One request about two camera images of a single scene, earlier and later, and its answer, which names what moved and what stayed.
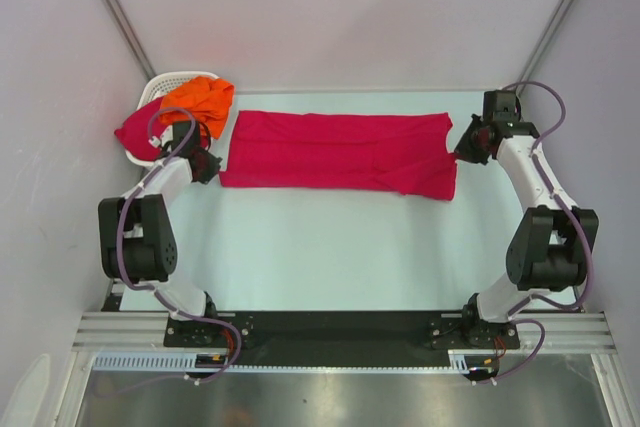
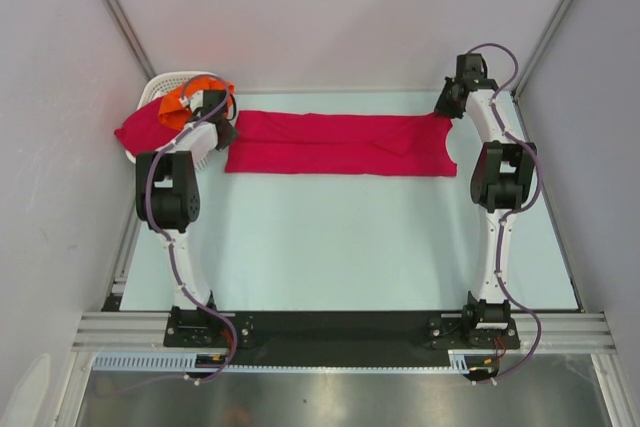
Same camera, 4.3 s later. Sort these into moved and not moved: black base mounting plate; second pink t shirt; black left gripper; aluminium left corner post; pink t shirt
Moved: black left gripper; pink t shirt
Not moved: aluminium left corner post; black base mounting plate; second pink t shirt
